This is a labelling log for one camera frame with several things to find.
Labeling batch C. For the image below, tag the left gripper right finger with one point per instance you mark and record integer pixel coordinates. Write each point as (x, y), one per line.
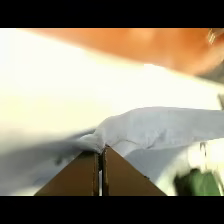
(125, 178)

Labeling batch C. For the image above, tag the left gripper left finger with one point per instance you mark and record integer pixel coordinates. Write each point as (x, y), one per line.
(78, 178)

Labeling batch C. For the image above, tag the light blue shirt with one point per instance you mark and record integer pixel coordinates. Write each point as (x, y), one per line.
(156, 125)

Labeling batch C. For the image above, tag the green garment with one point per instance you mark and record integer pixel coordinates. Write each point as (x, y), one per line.
(196, 183)

